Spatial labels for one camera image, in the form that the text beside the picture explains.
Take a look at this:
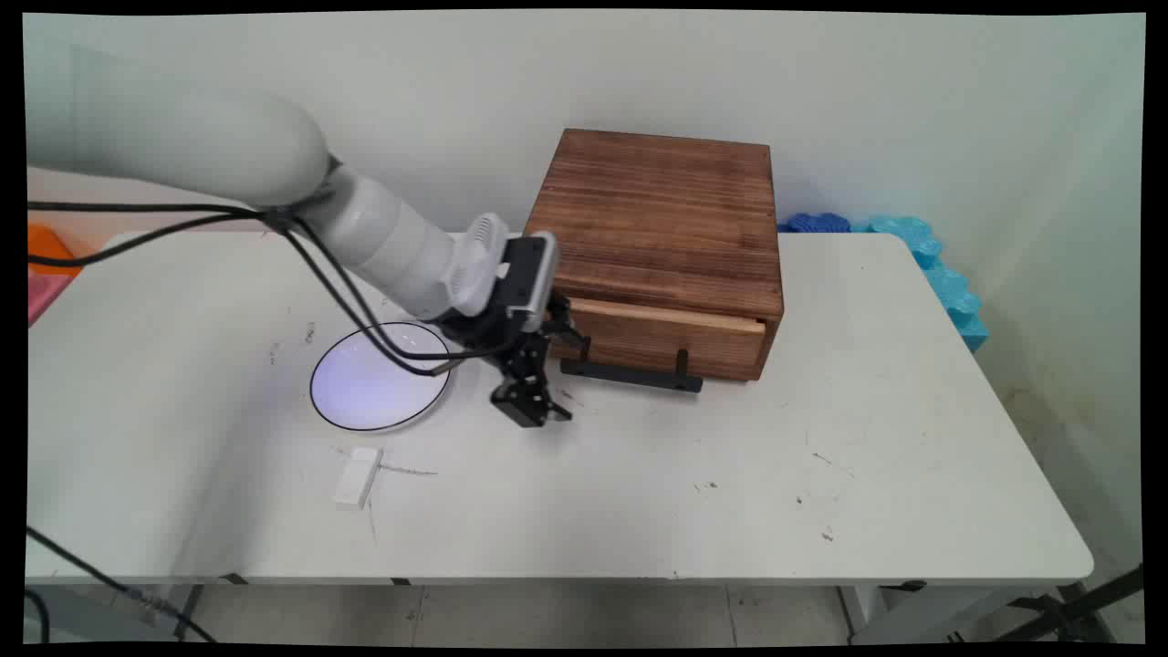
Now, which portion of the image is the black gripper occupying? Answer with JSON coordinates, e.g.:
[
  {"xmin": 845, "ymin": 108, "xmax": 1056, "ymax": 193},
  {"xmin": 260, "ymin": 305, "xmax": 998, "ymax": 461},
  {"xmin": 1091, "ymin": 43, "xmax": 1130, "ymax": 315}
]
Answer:
[{"xmin": 429, "ymin": 290, "xmax": 590, "ymax": 429}]

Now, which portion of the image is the white round plate black rim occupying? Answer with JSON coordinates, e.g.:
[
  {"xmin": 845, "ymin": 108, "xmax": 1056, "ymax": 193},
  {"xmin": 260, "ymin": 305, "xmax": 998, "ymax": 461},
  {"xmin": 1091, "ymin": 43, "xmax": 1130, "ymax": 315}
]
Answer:
[{"xmin": 309, "ymin": 321, "xmax": 454, "ymax": 433}]

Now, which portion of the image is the light wooden drawer front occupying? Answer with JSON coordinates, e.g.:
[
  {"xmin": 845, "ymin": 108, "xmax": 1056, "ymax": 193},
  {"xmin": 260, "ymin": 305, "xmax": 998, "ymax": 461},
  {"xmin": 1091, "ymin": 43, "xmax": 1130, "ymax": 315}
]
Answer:
[{"xmin": 546, "ymin": 297, "xmax": 767, "ymax": 377}]

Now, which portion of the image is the small white rectangular block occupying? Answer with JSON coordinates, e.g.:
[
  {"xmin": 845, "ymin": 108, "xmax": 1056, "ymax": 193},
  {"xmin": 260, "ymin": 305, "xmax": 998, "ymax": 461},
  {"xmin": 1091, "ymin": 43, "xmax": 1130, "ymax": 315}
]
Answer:
[{"xmin": 332, "ymin": 446, "xmax": 384, "ymax": 510}]

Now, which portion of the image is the brown wooden drawer box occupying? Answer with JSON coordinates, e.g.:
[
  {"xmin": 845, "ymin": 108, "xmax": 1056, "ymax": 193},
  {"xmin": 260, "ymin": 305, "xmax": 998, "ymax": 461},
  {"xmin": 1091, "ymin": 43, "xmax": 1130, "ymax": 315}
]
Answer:
[{"xmin": 524, "ymin": 128, "xmax": 786, "ymax": 382}]

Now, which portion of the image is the blue foam padding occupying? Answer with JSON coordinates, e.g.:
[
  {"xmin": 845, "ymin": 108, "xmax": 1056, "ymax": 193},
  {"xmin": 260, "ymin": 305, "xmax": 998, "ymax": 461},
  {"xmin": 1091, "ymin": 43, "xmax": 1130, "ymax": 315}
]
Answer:
[{"xmin": 777, "ymin": 213, "xmax": 990, "ymax": 353}]

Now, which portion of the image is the pink plastic object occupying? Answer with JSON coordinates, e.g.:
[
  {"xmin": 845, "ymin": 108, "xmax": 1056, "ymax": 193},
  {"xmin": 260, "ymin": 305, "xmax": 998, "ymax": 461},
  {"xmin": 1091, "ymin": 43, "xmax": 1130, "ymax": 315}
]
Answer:
[{"xmin": 27, "ymin": 272, "xmax": 74, "ymax": 328}]

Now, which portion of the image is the orange plastic object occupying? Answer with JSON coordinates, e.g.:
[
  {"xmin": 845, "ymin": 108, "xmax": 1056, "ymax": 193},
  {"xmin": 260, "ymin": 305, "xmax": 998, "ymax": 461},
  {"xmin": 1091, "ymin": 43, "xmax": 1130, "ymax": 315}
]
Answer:
[{"xmin": 27, "ymin": 224, "xmax": 85, "ymax": 277}]

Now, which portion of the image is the black metal stand leg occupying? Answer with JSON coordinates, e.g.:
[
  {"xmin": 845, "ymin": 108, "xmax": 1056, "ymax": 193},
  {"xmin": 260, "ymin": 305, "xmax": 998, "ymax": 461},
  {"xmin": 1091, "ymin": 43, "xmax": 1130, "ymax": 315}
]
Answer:
[{"xmin": 990, "ymin": 564, "xmax": 1145, "ymax": 643}]

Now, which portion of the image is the black drawer handle bar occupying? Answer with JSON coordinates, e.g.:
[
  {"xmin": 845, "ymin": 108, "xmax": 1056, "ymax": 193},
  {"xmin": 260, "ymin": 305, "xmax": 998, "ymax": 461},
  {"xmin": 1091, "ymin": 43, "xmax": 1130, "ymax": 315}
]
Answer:
[{"xmin": 559, "ymin": 336, "xmax": 704, "ymax": 394}]

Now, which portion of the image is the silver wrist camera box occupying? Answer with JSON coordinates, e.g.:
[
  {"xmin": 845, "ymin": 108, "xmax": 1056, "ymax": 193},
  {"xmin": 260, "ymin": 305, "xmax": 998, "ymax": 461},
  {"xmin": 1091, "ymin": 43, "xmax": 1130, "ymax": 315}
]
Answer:
[{"xmin": 500, "ymin": 232, "xmax": 559, "ymax": 333}]

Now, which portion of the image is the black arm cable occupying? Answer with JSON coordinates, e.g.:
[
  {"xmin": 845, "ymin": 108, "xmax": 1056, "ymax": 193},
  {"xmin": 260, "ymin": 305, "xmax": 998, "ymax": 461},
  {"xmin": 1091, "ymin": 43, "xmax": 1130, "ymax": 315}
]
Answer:
[{"xmin": 26, "ymin": 201, "xmax": 512, "ymax": 379}]

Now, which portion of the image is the black floor cable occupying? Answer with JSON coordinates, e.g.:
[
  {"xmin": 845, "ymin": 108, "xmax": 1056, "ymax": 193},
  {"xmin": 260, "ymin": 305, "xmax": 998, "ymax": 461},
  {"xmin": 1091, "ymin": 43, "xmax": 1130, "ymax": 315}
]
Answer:
[{"xmin": 26, "ymin": 526, "xmax": 220, "ymax": 643}]

